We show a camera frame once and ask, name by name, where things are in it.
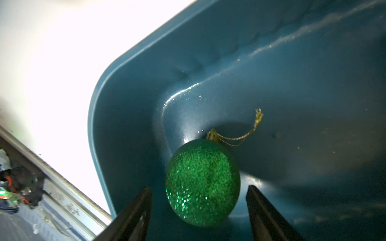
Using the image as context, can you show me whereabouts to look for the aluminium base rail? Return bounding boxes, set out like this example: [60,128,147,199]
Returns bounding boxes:
[1,128,113,241]

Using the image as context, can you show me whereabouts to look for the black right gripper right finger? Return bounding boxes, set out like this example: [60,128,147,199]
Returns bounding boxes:
[246,185,304,241]

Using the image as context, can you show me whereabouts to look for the teal plastic tray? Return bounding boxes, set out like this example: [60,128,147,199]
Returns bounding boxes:
[88,1,386,241]

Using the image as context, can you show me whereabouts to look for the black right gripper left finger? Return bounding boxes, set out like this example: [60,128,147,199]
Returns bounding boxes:
[95,187,152,241]

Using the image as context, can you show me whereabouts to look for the green glitter ball ornament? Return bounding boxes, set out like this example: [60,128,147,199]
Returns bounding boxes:
[165,108,264,228]

